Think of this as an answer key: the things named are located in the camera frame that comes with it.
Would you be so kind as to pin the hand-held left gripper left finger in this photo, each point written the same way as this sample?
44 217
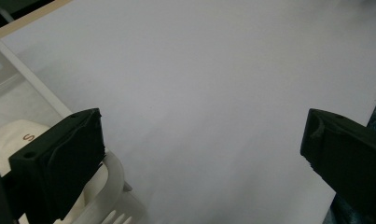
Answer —
61 161

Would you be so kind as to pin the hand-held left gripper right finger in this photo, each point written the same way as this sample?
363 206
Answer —
347 152

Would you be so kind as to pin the white plastic basket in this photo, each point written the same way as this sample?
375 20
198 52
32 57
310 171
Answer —
112 186

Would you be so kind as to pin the cream cloth item with print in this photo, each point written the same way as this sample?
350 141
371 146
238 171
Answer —
8 137

